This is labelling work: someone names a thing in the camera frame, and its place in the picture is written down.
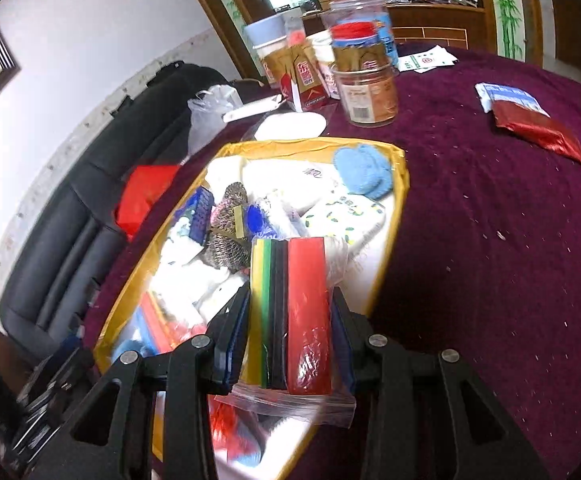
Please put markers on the white towel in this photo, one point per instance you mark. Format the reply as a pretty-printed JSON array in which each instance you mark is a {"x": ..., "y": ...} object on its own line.
[{"x": 195, "y": 285}]

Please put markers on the colourful sponge pack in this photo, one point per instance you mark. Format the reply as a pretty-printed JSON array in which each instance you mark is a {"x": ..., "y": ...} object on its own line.
[{"x": 305, "y": 320}]

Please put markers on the wooden cabinet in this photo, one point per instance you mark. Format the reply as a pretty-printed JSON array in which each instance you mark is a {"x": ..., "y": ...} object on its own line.
[{"x": 435, "y": 27}]

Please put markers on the black sofa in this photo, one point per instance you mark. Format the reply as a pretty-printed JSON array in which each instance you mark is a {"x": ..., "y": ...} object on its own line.
[{"x": 95, "y": 135}]

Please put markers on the blue label clear jar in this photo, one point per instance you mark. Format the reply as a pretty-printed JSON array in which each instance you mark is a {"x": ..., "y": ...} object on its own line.
[{"x": 353, "y": 10}]

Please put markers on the white round pad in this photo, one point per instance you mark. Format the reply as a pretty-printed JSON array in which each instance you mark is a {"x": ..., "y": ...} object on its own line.
[{"x": 290, "y": 126}]

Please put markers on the brown label plastic jar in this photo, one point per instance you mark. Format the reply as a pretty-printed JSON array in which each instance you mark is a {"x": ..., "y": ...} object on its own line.
[{"x": 365, "y": 95}]

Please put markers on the blue tissue roll pack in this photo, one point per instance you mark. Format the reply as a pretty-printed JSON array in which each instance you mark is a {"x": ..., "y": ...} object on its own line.
[{"x": 258, "y": 220}]

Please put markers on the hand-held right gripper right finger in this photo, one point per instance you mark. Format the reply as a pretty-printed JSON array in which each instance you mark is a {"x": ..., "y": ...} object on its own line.
[{"x": 343, "y": 350}]

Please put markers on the gold cardboard box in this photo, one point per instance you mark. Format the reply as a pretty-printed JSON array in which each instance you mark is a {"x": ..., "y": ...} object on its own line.
[{"x": 388, "y": 240}]

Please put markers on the white pink tissue pack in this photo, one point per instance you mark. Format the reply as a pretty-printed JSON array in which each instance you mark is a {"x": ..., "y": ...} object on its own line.
[{"x": 290, "y": 180}]

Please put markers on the light blue cloth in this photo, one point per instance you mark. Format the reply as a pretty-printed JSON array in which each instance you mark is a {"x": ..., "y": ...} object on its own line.
[{"x": 365, "y": 170}]

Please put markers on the white tube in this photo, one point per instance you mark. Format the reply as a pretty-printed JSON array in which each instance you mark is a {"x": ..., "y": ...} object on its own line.
[{"x": 255, "y": 108}]

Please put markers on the clear plastic bag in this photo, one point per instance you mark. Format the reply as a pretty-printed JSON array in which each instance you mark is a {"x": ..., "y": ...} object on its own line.
[{"x": 210, "y": 115}]

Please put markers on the bamboo print glass panel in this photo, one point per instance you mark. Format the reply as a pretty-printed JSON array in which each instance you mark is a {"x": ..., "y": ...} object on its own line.
[{"x": 505, "y": 10}]

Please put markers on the white lid jar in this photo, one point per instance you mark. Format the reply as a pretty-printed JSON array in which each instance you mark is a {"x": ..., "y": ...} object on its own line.
[{"x": 265, "y": 40}]

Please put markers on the blue white flat packet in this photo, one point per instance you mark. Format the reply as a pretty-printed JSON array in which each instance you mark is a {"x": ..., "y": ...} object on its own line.
[{"x": 510, "y": 96}]

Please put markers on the red foil packet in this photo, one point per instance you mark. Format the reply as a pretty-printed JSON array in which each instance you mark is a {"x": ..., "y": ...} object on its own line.
[{"x": 540, "y": 130}]

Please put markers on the white green paper leaflets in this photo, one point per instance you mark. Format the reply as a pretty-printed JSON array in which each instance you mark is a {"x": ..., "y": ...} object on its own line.
[{"x": 428, "y": 60}]

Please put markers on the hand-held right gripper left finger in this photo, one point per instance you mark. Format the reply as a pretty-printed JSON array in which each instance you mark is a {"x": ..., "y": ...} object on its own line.
[{"x": 235, "y": 340}]

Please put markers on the lemon print tissue pack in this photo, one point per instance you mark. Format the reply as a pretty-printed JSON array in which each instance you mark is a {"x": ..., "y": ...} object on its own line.
[{"x": 350, "y": 215}]

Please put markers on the small blue tissue packet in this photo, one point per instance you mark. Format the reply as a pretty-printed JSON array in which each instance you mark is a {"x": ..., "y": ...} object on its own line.
[{"x": 198, "y": 215}]

